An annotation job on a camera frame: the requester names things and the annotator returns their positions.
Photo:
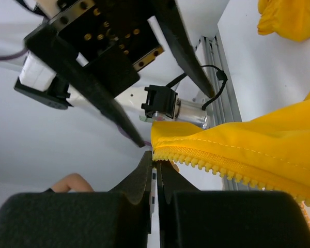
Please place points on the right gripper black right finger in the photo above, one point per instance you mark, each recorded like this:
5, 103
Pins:
189, 217

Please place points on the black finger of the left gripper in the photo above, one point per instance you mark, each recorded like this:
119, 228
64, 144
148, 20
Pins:
173, 29
56, 53

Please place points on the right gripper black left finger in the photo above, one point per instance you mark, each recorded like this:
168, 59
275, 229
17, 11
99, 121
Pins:
119, 217

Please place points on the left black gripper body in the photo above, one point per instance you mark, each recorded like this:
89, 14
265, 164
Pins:
111, 40

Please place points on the yellow hooded jacket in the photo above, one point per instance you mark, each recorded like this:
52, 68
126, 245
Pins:
270, 152

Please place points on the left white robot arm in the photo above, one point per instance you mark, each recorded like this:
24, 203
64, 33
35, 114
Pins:
153, 102

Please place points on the aluminium front rail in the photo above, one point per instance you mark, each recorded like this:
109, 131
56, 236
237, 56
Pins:
225, 108

